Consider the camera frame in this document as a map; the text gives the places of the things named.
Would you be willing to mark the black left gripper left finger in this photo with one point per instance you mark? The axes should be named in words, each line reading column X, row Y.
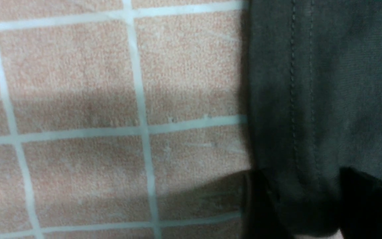
column 258, row 217

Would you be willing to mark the pink checkered table cloth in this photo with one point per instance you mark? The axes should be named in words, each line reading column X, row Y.
column 120, row 119

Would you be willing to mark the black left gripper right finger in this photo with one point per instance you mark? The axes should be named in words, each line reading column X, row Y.
column 361, row 205

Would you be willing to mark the dark gray long-sleeve top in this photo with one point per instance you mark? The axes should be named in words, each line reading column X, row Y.
column 315, row 104

